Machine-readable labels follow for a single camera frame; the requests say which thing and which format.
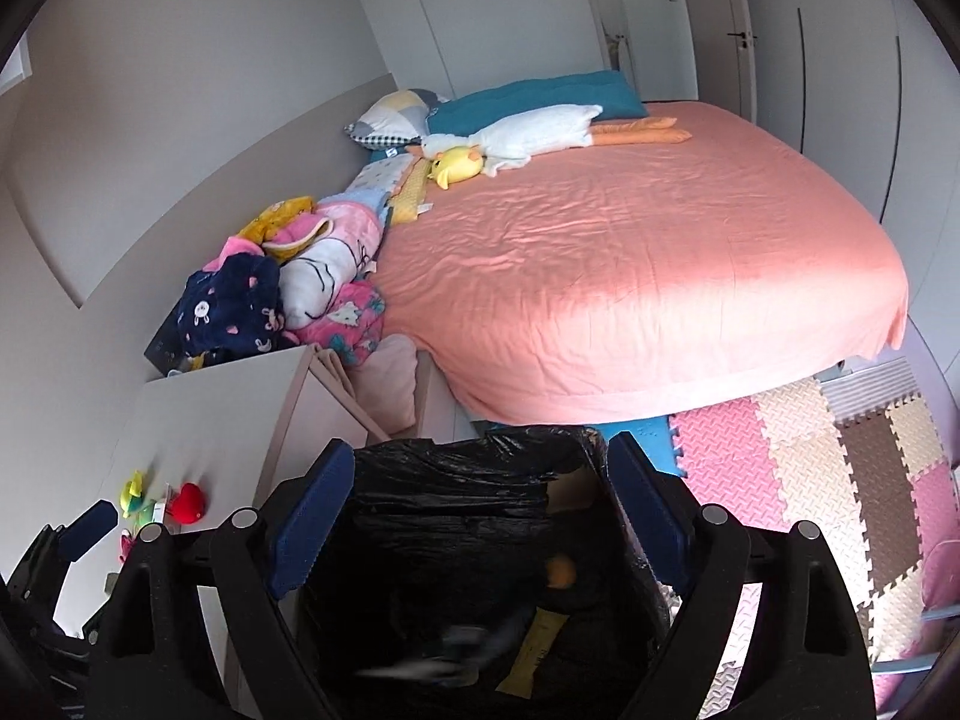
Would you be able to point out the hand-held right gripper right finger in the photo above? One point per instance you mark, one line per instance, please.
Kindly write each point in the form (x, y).
(652, 510)

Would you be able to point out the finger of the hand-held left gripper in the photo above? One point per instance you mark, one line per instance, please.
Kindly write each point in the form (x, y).
(88, 530)

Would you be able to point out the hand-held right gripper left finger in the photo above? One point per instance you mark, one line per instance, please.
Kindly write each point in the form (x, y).
(315, 517)

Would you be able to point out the red toy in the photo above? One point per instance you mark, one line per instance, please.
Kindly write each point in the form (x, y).
(187, 502)

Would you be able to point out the trash bin with black bag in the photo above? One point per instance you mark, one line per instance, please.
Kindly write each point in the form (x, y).
(450, 540)

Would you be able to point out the yellow green toy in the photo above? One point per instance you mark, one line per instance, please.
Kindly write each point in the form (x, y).
(135, 491)

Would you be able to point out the white nightstand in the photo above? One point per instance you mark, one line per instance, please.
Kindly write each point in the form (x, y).
(210, 427)

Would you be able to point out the pale pink cushion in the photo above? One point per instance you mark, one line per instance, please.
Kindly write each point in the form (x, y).
(390, 382)

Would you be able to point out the foam puzzle floor mat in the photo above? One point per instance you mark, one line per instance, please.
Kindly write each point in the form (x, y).
(810, 480)

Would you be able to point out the yellow packet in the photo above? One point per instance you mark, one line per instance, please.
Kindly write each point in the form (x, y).
(532, 652)

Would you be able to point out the pink printed blanket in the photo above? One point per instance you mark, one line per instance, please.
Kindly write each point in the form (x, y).
(345, 322)

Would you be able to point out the bed with pink sheet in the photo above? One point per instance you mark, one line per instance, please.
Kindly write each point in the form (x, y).
(637, 262)

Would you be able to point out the pink and white blanket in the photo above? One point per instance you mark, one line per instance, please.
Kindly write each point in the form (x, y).
(330, 262)

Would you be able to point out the pink fleece garment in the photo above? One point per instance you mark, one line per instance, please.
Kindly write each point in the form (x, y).
(229, 246)

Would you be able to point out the yellow garment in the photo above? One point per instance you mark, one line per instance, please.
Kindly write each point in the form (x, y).
(274, 219)

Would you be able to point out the yellow dotted cloth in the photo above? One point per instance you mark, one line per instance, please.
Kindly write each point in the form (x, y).
(409, 195)

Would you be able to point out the light blue patterned blanket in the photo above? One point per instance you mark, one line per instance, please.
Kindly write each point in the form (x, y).
(375, 176)

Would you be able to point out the yellow duck plush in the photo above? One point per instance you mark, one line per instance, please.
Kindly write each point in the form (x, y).
(457, 163)

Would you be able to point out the white goose plush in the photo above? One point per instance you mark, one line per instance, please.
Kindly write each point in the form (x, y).
(540, 131)

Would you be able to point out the patchwork pillow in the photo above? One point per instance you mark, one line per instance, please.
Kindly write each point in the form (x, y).
(390, 120)

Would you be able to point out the teal pillow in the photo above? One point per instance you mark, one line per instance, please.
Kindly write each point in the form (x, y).
(540, 94)

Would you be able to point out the white wardrobe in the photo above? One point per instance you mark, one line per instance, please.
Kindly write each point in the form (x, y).
(840, 105)

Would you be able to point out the white door latch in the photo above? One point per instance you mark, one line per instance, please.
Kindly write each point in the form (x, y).
(619, 45)

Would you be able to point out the white door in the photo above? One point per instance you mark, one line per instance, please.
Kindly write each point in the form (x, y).
(705, 30)

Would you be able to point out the black wall panel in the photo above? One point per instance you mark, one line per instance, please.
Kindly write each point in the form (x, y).
(161, 349)

